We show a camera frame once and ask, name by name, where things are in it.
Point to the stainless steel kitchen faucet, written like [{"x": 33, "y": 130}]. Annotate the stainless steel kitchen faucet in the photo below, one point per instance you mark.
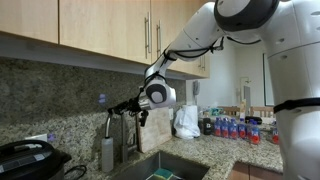
[{"x": 124, "y": 143}]

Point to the reddish lower cabinet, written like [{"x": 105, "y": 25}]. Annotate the reddish lower cabinet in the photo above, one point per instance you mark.
[{"x": 246, "y": 171}]

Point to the stainless steel sink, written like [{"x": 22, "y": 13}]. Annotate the stainless steel sink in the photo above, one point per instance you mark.
[{"x": 180, "y": 165}]

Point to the purple wall sticker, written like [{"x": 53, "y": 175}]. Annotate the purple wall sticker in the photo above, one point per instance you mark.
[{"x": 102, "y": 98}]

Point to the white plastic bag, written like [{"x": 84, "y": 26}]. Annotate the white plastic bag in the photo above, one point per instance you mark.
[{"x": 186, "y": 123}]

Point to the wall telephone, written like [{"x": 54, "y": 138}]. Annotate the wall telephone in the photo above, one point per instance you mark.
[{"x": 196, "y": 88}]

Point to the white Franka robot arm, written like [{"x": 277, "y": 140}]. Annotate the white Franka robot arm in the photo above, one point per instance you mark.
[{"x": 293, "y": 83}]

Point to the translucent soap bottle black cap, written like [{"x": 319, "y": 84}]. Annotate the translucent soap bottle black cap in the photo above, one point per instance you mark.
[{"x": 107, "y": 156}]

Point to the steel and black pressure cooker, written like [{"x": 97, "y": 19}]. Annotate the steel and black pressure cooker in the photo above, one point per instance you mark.
[{"x": 26, "y": 161}]

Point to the wooden cutting board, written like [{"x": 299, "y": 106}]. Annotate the wooden cutting board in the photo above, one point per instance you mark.
[{"x": 156, "y": 130}]

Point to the green sponge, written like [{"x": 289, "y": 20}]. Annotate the green sponge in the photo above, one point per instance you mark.
[{"x": 163, "y": 174}]

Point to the blue and red drink bottle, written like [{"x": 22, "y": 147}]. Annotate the blue and red drink bottle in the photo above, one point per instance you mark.
[
  {"x": 256, "y": 135},
  {"x": 225, "y": 129},
  {"x": 275, "y": 136},
  {"x": 217, "y": 128},
  {"x": 233, "y": 130},
  {"x": 242, "y": 130},
  {"x": 250, "y": 131}
]

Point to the light wooden cabinet door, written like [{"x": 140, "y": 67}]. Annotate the light wooden cabinet door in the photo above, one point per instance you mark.
[
  {"x": 100, "y": 26},
  {"x": 166, "y": 20},
  {"x": 26, "y": 16}
]

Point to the wooden chair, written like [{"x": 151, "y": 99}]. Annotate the wooden chair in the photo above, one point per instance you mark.
[
  {"x": 261, "y": 110},
  {"x": 230, "y": 110}
]

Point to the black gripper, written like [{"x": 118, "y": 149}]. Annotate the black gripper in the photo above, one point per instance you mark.
[{"x": 132, "y": 106}]

